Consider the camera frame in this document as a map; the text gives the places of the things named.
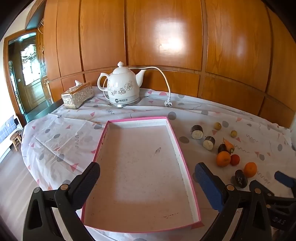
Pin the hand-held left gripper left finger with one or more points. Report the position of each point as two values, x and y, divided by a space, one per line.
89 178

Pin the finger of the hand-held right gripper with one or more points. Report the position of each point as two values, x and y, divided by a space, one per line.
285 179
266 191

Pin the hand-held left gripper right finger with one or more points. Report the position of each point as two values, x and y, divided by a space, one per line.
208 185

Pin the orange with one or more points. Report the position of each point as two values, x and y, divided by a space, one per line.
223 159
250 169

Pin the dark water chestnut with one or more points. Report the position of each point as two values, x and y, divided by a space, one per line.
222 147
241 178

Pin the dark sugarcane piece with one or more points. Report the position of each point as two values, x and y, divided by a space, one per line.
208 143

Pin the pink shallow cardboard tray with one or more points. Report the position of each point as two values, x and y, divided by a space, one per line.
138 173

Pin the cucumber slice piece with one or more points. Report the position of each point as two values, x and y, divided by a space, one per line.
197 132

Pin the small brown longan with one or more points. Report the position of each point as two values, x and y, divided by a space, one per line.
217 125
233 133

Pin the small red fruit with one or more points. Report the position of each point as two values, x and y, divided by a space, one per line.
235 160

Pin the white patterned plastic tablecloth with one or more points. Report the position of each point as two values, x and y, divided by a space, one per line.
69 139

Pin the orange carrot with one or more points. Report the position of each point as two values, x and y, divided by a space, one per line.
229 144

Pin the silver kettle base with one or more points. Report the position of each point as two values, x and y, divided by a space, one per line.
124 104

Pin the small wooden stool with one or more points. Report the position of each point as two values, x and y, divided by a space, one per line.
16 140

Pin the ornate gold tissue box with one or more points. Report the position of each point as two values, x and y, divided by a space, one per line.
76 96

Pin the blue checked cushion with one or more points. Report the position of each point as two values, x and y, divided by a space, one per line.
5 129

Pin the white floral ceramic kettle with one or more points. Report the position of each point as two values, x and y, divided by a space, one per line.
122 85

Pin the wooden glass-panel door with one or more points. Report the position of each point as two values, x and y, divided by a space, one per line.
27 76

